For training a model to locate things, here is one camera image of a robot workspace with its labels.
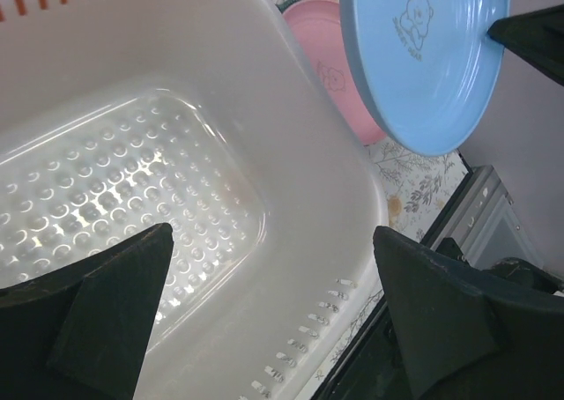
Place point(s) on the pink bear plate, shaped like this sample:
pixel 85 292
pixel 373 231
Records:
pixel 316 26

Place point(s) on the aluminium frame rail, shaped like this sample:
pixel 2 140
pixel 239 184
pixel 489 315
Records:
pixel 479 226

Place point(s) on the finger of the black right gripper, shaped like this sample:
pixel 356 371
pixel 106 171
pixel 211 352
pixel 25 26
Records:
pixel 536 37

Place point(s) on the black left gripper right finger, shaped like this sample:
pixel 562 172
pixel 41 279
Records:
pixel 465 333

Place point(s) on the blue bear plate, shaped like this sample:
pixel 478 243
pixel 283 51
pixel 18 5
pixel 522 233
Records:
pixel 425 69

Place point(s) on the floral table mat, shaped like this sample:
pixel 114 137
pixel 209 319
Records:
pixel 417 189

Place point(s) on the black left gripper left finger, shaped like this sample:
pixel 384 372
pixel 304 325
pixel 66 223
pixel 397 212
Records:
pixel 81 332

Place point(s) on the white plastic bin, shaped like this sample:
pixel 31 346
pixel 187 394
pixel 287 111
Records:
pixel 205 114

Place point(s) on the teal scalloped plate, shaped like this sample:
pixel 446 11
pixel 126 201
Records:
pixel 286 4

